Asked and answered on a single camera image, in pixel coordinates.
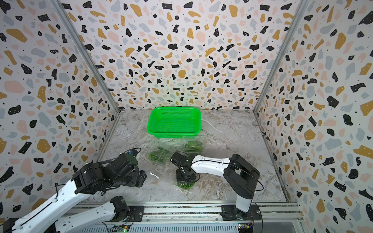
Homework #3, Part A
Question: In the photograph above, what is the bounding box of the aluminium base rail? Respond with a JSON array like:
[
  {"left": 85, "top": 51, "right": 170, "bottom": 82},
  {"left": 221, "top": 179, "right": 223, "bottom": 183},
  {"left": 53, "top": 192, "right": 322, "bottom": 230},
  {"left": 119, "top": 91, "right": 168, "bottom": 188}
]
[{"left": 56, "top": 201, "right": 307, "bottom": 232}]

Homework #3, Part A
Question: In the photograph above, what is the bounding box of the clear clamshell container back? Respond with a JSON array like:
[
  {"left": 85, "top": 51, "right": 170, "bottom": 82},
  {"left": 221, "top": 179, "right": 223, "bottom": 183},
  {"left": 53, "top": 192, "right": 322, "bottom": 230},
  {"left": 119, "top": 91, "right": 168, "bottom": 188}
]
[{"left": 181, "top": 136, "right": 207, "bottom": 153}]

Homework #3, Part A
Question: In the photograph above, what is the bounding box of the aluminium corner post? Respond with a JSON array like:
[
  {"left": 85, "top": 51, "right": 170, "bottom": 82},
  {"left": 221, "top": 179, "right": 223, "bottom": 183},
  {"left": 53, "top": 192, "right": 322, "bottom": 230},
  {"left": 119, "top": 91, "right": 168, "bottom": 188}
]
[
  {"left": 51, "top": 1, "right": 120, "bottom": 115},
  {"left": 253, "top": 0, "right": 309, "bottom": 113}
]

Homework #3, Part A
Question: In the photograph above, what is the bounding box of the green plastic basket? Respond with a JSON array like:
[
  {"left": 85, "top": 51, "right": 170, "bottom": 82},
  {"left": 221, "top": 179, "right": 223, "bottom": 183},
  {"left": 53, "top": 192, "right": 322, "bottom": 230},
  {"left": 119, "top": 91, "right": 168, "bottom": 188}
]
[{"left": 147, "top": 106, "right": 202, "bottom": 138}]

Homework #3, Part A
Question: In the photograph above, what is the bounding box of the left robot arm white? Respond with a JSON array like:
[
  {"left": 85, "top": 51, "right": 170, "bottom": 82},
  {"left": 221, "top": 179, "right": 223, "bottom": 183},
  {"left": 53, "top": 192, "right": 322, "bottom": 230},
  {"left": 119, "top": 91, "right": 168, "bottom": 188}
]
[{"left": 3, "top": 148, "right": 147, "bottom": 233}]

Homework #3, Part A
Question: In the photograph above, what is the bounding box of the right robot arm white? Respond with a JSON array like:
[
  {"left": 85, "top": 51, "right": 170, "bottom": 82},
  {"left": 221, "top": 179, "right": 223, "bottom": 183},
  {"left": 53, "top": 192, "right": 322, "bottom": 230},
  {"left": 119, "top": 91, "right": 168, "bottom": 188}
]
[{"left": 170, "top": 152, "right": 260, "bottom": 213}]

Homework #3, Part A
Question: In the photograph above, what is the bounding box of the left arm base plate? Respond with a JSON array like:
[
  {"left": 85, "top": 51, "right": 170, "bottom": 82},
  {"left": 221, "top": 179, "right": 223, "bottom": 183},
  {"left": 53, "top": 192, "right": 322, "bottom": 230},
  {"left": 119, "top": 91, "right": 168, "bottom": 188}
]
[{"left": 106, "top": 205, "right": 145, "bottom": 222}]

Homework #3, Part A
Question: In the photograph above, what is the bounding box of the green peppers bunch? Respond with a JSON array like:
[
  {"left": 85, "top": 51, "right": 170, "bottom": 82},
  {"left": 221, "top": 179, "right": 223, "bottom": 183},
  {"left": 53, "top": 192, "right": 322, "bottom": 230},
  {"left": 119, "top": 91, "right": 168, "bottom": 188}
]
[
  {"left": 176, "top": 182, "right": 195, "bottom": 190},
  {"left": 184, "top": 141, "right": 204, "bottom": 153},
  {"left": 148, "top": 147, "right": 172, "bottom": 165}
]

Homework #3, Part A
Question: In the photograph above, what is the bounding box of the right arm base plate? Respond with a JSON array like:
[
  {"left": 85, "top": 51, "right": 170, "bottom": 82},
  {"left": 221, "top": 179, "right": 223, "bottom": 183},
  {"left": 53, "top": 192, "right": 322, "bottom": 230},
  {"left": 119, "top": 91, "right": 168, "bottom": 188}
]
[{"left": 220, "top": 204, "right": 262, "bottom": 221}]

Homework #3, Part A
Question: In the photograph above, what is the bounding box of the aluminium corner post left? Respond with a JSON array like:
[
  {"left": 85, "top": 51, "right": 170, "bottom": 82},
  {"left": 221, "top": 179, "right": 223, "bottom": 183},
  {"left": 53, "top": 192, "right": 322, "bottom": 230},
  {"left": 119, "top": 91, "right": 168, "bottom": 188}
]
[{"left": 51, "top": 1, "right": 120, "bottom": 115}]

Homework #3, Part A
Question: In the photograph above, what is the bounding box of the green peppers bunch back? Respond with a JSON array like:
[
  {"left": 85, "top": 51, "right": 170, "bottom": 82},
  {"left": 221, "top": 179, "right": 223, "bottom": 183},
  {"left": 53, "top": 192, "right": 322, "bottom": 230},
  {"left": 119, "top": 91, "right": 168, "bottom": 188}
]
[{"left": 184, "top": 141, "right": 204, "bottom": 153}]

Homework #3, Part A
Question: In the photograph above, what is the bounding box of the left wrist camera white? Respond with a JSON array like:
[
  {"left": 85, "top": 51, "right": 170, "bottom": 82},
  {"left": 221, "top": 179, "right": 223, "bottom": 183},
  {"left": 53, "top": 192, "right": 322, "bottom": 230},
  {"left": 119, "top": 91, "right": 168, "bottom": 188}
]
[{"left": 125, "top": 148, "right": 141, "bottom": 158}]

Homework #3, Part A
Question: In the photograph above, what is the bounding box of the aluminium corner post right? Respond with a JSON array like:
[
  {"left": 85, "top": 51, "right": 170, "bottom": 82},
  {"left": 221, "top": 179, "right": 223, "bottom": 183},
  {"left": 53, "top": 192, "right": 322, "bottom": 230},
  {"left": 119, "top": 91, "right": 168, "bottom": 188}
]
[{"left": 253, "top": 0, "right": 309, "bottom": 113}]

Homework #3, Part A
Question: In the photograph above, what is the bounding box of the green peppers bunch front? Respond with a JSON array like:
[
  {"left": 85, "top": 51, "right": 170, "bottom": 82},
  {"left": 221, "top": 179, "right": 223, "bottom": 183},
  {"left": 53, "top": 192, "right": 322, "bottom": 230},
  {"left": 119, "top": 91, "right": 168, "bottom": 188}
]
[{"left": 176, "top": 182, "right": 195, "bottom": 190}]

